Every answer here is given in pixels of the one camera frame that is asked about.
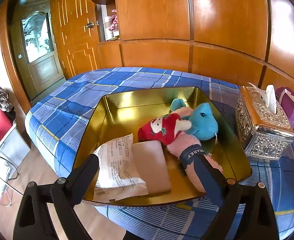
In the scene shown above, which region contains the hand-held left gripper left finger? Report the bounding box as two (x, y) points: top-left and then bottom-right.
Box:
(13, 154), (100, 240)

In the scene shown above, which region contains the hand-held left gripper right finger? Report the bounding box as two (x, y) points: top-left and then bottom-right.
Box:
(193, 155), (279, 240)

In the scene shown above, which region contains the white plastic packet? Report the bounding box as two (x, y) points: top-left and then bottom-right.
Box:
(93, 133), (148, 203)

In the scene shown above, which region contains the blue dolphin plush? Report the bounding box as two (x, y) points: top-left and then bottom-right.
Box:
(170, 98), (218, 140)

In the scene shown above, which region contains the beige pad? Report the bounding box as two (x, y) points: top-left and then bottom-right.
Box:
(132, 140), (172, 195)

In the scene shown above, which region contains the gold tin box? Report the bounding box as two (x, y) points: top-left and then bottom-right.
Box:
(72, 86), (252, 207)

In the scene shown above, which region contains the red cat print sock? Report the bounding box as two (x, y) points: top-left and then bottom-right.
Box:
(138, 112), (192, 147)

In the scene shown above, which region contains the ornate metal tissue box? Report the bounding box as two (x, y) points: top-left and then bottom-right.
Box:
(235, 82), (294, 159)

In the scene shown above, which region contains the white plastic box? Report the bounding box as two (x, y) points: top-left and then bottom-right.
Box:
(0, 127), (31, 170)

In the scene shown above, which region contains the blue plaid bed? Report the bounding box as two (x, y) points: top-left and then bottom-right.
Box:
(25, 67), (294, 240)

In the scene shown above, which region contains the clear plastic table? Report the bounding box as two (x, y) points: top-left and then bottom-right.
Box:
(0, 155), (20, 207)

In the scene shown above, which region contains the purple carton box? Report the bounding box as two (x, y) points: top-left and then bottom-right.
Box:
(275, 87), (294, 128)

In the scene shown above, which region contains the glass panel door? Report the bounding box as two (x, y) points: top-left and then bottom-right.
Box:
(11, 0), (65, 100)

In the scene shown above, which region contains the wooden door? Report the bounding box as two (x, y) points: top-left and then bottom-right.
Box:
(49, 0), (101, 79)

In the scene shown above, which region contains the white gift box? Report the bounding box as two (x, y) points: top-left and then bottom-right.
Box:
(103, 16), (121, 41)

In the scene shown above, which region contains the pink plush toy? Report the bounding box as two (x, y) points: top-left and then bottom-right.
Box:
(108, 9), (120, 32)

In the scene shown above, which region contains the wooden wardrobe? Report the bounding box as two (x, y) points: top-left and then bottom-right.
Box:
(91, 0), (294, 98)

